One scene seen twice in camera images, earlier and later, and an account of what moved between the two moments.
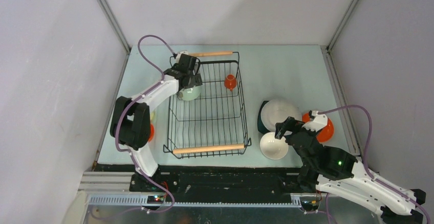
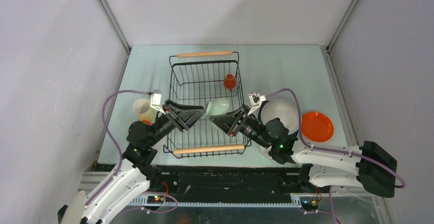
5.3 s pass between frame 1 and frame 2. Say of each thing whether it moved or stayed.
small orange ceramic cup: stayed
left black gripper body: moved
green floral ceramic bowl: moved
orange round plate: stayed
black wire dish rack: stayed
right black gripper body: moved
